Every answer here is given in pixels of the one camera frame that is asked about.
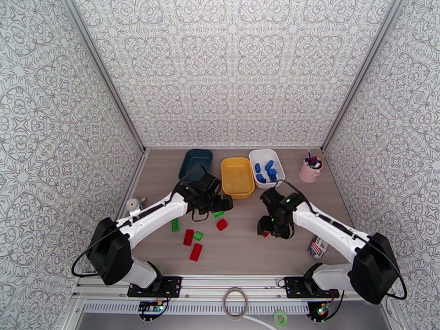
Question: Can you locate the grey wire coil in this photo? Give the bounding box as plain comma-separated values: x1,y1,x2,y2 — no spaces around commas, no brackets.
222,287,249,320

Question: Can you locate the dark teal plastic container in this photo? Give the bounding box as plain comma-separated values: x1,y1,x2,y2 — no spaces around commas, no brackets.
178,148,214,184

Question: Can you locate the flag print can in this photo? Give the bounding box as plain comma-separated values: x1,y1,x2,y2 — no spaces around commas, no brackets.
307,235,329,259

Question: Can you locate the aluminium mounting rail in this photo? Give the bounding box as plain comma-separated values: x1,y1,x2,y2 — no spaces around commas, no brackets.
72,274,394,299

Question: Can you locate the yellow plastic container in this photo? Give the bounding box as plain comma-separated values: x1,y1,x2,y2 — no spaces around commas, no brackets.
221,157,256,200

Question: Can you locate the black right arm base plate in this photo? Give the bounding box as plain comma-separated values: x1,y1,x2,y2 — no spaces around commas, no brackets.
285,276,340,300

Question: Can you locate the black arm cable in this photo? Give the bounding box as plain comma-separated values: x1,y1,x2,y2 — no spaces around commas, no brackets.
71,181,211,279
273,179,408,300

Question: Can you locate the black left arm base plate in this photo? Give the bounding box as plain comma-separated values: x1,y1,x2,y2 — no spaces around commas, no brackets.
127,276,183,299

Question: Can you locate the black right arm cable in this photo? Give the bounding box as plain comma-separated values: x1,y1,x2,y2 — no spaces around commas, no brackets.
273,179,408,300

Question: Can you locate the white tube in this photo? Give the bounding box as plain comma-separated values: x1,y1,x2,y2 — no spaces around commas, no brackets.
240,317,279,330

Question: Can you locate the aluminium frame post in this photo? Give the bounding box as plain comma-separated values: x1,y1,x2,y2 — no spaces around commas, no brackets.
59,0,149,153
321,0,410,150

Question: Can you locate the white plastic container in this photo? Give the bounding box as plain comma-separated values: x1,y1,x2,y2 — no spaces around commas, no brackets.
249,148,286,190

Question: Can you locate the pink cup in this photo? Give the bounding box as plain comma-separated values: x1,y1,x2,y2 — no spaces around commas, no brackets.
298,157,324,184

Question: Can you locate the slotted metal strip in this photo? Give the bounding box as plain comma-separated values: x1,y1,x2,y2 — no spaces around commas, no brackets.
84,302,310,314

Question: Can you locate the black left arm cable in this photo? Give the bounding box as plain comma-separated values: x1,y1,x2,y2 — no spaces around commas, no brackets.
71,181,211,279

